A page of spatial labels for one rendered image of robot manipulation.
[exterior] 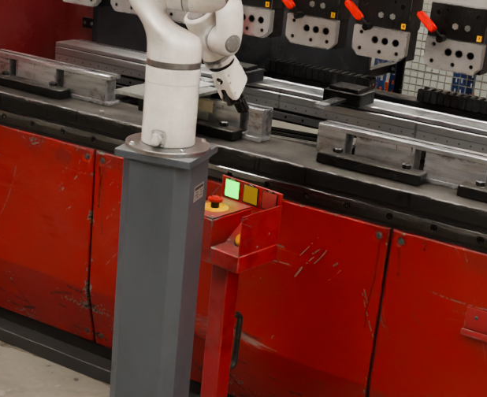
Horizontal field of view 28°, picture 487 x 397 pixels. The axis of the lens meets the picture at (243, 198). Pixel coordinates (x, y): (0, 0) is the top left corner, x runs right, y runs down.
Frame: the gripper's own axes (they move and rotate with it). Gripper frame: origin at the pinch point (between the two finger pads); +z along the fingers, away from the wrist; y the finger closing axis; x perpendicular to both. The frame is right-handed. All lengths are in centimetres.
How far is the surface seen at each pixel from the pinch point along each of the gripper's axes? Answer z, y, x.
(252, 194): 6.2, -29.8, -11.0
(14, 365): 60, -48, 92
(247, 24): -16.0, 15.7, -2.9
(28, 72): -8, 19, 82
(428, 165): 19, -8, -51
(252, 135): 11.6, 0.4, 1.2
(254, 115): 6.6, 3.4, -0.2
